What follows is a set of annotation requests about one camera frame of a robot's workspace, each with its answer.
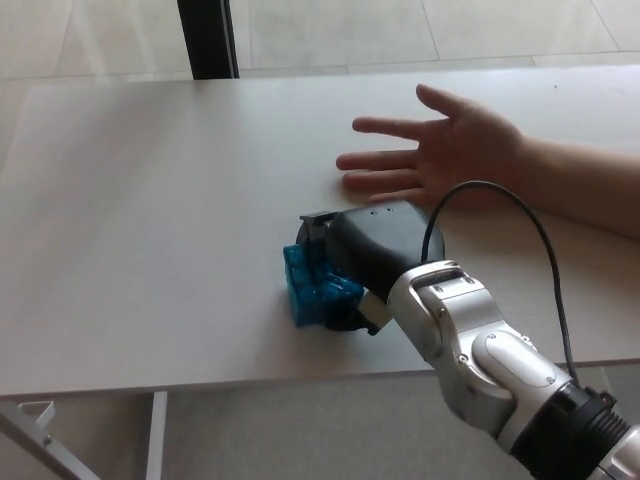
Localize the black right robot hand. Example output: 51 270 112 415
293 200 448 337

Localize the person's bare hand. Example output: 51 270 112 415
335 83 534 207

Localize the blue cube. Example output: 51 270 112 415
282 243 364 329

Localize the person's bare forearm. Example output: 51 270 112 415
517 134 640 237

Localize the white metal table leg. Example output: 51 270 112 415
144 391 169 480

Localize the white diagonal table brace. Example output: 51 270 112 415
0 399 91 480

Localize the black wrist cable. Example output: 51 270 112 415
419 180 581 386

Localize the black vertical post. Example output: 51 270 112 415
176 0 240 81

